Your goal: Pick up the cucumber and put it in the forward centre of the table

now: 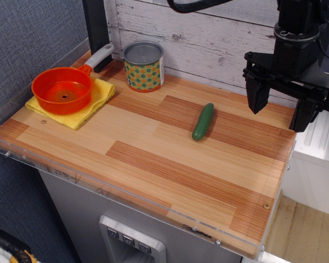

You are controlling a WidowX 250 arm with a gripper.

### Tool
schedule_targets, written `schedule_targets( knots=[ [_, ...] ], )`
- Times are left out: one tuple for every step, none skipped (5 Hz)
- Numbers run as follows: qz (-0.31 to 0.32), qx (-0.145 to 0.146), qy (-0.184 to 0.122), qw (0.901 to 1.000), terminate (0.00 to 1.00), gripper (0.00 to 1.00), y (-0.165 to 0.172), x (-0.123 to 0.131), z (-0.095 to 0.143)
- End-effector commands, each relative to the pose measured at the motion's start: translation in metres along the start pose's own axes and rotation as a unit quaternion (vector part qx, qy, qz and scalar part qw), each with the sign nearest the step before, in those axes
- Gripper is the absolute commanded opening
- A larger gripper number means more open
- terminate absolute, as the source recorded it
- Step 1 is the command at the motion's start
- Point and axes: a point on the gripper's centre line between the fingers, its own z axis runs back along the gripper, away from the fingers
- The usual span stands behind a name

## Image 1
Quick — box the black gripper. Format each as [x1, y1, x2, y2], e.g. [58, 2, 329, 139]
[244, 37, 329, 132]

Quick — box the green toy cucumber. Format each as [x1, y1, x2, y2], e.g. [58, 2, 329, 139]
[192, 103, 214, 141]

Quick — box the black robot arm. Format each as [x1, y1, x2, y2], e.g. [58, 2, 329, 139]
[243, 1, 329, 133]

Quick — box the white ribbed appliance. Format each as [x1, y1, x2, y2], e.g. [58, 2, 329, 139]
[281, 111, 329, 214]

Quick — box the patterned can with grey lid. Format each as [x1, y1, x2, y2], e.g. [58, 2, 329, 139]
[119, 41, 165, 93]

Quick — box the yellow folded cloth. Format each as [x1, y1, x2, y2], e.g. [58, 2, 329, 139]
[25, 78, 116, 130]

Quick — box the clear acrylic table guard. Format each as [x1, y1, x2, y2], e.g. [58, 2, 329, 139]
[0, 38, 297, 261]

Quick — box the grey dispenser panel with buttons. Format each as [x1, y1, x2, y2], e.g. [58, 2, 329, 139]
[99, 215, 167, 262]

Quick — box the grey toy fridge cabinet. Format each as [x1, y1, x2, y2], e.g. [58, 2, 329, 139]
[38, 169, 243, 263]

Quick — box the yellow black object bottom left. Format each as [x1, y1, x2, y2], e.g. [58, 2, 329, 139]
[0, 230, 39, 262]

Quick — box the black cable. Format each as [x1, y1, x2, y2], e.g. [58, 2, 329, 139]
[167, 0, 234, 14]

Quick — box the black vertical post left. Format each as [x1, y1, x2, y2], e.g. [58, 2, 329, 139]
[82, 0, 112, 73]

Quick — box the orange pot with grey handle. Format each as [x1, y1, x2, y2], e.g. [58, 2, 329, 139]
[31, 44, 115, 115]

